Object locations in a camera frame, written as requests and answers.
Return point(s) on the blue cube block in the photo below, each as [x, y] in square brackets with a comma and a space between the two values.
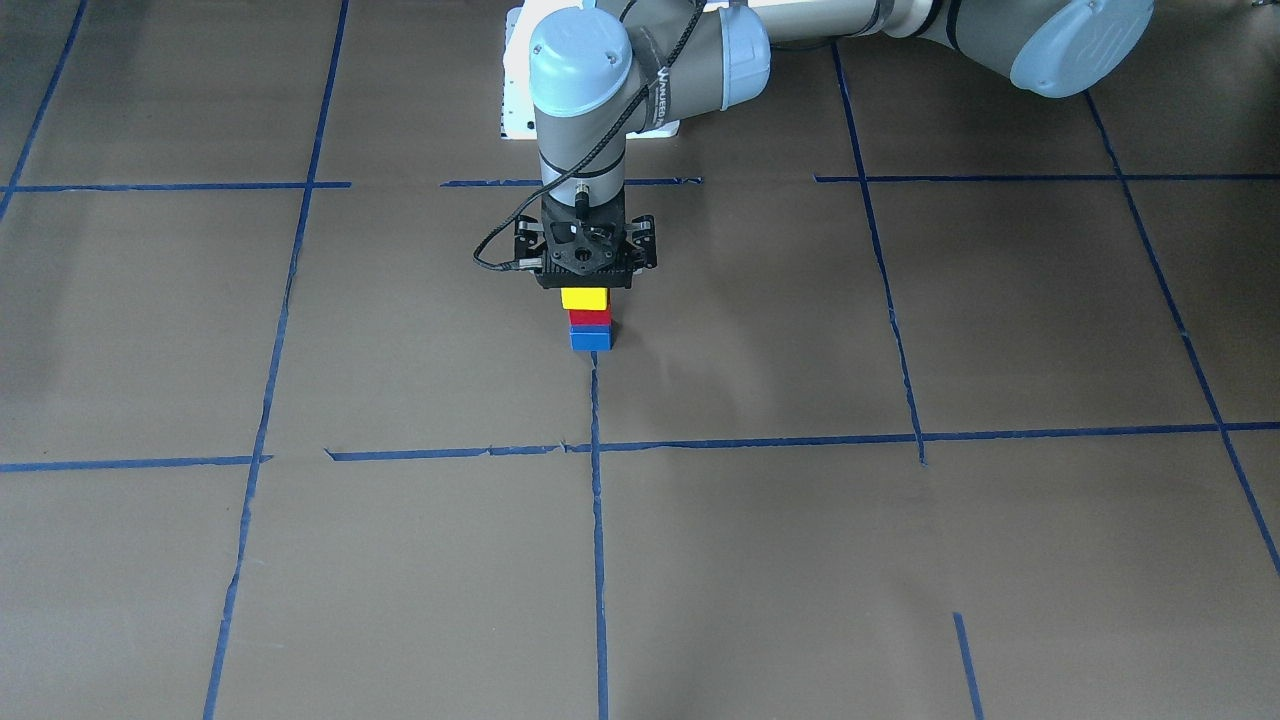
[591, 338]

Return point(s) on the red cube block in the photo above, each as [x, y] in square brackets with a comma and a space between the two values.
[590, 318]

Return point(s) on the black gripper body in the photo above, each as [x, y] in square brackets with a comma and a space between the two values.
[527, 241]

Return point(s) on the yellow cube block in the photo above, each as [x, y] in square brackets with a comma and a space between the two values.
[593, 299]

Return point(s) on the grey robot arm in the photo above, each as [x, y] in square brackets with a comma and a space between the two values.
[721, 55]

